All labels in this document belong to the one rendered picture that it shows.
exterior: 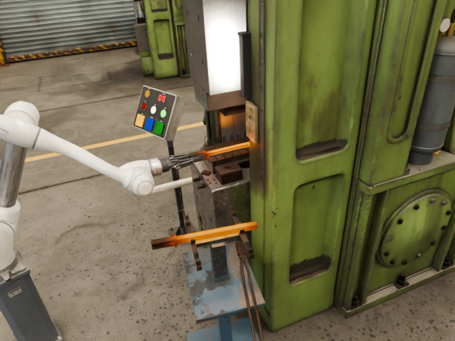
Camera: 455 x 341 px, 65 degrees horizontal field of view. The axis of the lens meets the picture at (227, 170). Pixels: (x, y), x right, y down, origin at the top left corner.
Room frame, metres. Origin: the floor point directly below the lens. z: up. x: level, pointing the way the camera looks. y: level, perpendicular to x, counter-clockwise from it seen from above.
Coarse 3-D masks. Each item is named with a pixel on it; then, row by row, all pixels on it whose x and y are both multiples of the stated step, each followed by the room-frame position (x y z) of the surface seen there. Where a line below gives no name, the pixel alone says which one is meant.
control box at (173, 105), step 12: (144, 96) 2.25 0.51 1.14; (156, 96) 2.18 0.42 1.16; (168, 96) 2.11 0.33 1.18; (180, 96) 2.09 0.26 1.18; (156, 108) 2.13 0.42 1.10; (168, 108) 2.06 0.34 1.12; (180, 108) 2.08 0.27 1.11; (144, 120) 2.15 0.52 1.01; (156, 120) 2.08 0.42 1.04; (168, 120) 2.02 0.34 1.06; (168, 132) 2.00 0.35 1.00
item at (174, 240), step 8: (240, 224) 1.18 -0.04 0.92; (248, 224) 1.18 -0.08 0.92; (256, 224) 1.17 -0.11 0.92; (200, 232) 1.14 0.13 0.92; (208, 232) 1.14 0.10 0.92; (216, 232) 1.14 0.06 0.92; (224, 232) 1.14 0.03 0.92; (232, 232) 1.15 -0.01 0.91; (152, 240) 1.10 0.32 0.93; (160, 240) 1.10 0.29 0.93; (168, 240) 1.10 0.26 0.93; (176, 240) 1.09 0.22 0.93; (184, 240) 1.11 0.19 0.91; (152, 248) 1.08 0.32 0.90
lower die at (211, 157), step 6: (246, 138) 1.88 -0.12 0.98; (216, 144) 1.83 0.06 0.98; (222, 144) 1.82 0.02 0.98; (228, 144) 1.80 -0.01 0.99; (234, 144) 1.79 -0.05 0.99; (210, 150) 1.74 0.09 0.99; (234, 150) 1.71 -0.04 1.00; (240, 150) 1.71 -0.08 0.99; (246, 150) 1.71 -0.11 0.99; (210, 156) 1.66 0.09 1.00; (222, 156) 1.66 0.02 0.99; (228, 156) 1.65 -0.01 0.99; (234, 156) 1.65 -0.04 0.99; (246, 156) 1.68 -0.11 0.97; (204, 162) 1.73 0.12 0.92; (210, 162) 1.64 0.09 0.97; (216, 162) 1.62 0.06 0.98; (222, 162) 1.63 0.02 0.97; (228, 162) 1.64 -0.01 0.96; (210, 168) 1.65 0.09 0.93
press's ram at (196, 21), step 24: (192, 0) 1.68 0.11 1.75; (216, 0) 1.58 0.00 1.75; (240, 0) 1.62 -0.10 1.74; (192, 24) 1.72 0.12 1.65; (216, 24) 1.58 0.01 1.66; (240, 24) 1.62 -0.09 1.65; (192, 48) 1.75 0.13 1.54; (216, 48) 1.58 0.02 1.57; (192, 72) 1.79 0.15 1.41; (216, 72) 1.58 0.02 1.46
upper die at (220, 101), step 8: (200, 88) 1.68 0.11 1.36; (200, 96) 1.70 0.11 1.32; (208, 96) 1.61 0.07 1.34; (216, 96) 1.63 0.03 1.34; (224, 96) 1.64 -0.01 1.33; (232, 96) 1.65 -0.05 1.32; (240, 96) 1.67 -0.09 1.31; (208, 104) 1.61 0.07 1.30; (216, 104) 1.62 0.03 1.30; (224, 104) 1.64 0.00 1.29; (232, 104) 1.65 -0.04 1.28; (240, 104) 1.67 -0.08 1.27
